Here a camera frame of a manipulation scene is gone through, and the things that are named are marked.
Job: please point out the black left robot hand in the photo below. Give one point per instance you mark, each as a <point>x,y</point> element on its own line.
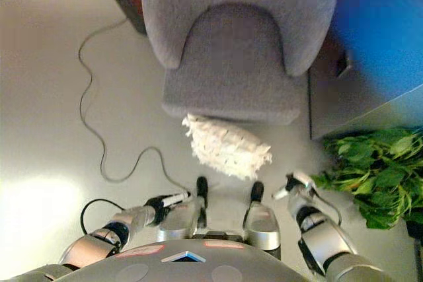
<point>164,201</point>

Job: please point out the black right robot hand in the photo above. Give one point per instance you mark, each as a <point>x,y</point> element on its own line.
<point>295,183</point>

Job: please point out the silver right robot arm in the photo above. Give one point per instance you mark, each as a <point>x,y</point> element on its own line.
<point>324,239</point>

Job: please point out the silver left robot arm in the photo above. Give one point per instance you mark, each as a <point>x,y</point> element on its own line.
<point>109,235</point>

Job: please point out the white fringed pillow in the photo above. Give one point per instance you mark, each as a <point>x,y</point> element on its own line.
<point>226,150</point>

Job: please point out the grey fabric armchair sofa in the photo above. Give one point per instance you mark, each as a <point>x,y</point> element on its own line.
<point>236,41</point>

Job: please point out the silver left robot leg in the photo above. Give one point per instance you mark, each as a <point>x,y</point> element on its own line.
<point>195,209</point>

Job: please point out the silver robot leg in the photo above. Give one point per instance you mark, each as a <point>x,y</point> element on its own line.
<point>195,209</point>
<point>261,222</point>

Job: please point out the silver right robot leg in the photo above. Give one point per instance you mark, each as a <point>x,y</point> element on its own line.
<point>261,222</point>

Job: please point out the grey robot torso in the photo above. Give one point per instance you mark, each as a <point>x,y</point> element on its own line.
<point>172,262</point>

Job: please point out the green leafy potted plant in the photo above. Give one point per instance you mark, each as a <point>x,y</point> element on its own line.
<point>376,176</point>

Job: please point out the blue blurred surface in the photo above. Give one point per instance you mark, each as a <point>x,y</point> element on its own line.
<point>380,31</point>

